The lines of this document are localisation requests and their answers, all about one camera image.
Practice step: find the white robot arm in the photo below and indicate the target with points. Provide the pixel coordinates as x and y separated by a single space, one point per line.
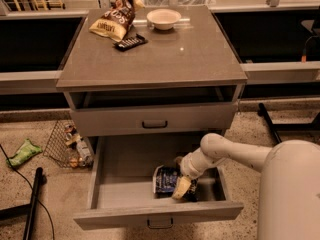
289 192

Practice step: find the black candy bar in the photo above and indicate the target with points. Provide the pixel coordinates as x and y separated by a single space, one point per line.
130 42

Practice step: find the black stand leg right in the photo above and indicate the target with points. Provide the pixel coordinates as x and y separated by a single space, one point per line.
262 112

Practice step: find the wire basket with snacks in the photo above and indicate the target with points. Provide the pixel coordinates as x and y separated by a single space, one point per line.
67 148

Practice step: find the closed grey upper drawer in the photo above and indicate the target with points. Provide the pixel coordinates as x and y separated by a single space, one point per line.
153 119

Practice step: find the brown chip bag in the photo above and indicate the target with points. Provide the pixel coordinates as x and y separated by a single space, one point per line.
116 22

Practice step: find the black stand leg left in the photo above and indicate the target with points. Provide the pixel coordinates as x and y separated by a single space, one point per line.
28 210

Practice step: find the white bowl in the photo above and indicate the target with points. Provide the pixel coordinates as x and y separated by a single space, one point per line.
163 19

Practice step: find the black stand leg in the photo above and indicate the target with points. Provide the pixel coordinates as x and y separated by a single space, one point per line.
28 210
262 112

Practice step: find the open grey middle drawer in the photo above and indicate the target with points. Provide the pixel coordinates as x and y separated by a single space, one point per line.
121 187

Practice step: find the blue chip bag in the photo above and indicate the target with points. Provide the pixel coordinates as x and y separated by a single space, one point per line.
164 183

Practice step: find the green snack bag on floor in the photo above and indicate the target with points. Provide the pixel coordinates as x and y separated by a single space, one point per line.
26 151

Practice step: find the grey drawer cabinet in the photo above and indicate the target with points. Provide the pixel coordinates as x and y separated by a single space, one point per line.
187 65

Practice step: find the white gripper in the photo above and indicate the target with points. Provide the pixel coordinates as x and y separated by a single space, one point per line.
192 168

